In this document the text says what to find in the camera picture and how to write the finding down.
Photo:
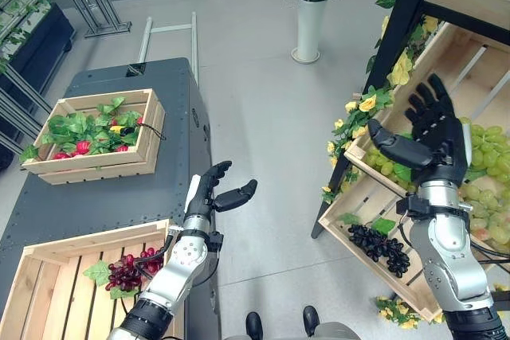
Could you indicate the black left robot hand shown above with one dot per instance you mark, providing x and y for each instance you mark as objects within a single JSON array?
[{"x": 203, "y": 196}]

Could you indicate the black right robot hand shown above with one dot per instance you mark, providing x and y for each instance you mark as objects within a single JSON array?
[{"x": 436, "y": 133}]

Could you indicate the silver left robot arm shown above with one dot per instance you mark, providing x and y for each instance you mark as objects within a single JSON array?
[{"x": 179, "y": 268}]

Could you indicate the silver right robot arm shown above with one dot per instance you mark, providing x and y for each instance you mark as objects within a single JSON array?
[{"x": 450, "y": 252}]

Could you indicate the small green grape bunch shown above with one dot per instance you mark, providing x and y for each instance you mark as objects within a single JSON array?
[{"x": 382, "y": 162}]

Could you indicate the yellow flower garland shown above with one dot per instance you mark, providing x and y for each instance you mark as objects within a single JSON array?
[
  {"x": 398, "y": 312},
  {"x": 370, "y": 103}
]

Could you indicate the large green grape bunch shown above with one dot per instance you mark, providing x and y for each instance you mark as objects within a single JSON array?
[{"x": 488, "y": 196}]

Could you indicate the wooden crate black grapes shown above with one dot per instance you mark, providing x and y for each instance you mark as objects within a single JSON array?
[{"x": 370, "y": 200}]

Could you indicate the red strawberry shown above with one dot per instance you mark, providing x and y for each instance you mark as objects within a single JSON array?
[
  {"x": 60, "y": 155},
  {"x": 122, "y": 148},
  {"x": 82, "y": 147}
]

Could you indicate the red grape bunch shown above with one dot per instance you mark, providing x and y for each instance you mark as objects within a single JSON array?
[{"x": 127, "y": 270}]

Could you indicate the yellow and black object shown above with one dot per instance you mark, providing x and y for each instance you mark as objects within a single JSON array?
[{"x": 121, "y": 130}]

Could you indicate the green grape leaf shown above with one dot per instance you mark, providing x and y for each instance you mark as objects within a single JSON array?
[
  {"x": 383, "y": 225},
  {"x": 97, "y": 272}
]

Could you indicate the small wooden crate with leaves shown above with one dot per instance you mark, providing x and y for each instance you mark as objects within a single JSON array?
[{"x": 95, "y": 169}]

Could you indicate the black grape bunch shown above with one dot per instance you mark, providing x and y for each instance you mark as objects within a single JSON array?
[{"x": 376, "y": 242}]

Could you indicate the dark left robot foot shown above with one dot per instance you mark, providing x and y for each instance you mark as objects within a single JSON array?
[{"x": 253, "y": 326}]

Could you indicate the dark robot foot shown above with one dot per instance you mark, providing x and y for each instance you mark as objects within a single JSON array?
[
  {"x": 253, "y": 326},
  {"x": 311, "y": 320}
]

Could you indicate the green leafy foliage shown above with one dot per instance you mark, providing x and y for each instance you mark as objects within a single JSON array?
[{"x": 79, "y": 125}]

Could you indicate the dark right robot foot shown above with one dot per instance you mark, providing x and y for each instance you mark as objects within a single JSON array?
[{"x": 311, "y": 320}]

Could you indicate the tall white vase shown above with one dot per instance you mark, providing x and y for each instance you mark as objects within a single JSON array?
[{"x": 308, "y": 29}]

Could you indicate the large empty wooden slat crate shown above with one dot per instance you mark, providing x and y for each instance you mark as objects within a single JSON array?
[{"x": 60, "y": 284}]

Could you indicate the grey robot body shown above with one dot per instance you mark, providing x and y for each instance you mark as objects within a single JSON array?
[{"x": 334, "y": 332}]

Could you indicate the black low cabinet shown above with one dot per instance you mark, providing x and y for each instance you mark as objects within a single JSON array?
[{"x": 40, "y": 43}]

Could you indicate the white metal ladder frame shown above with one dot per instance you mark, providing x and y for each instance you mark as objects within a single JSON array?
[{"x": 171, "y": 37}]

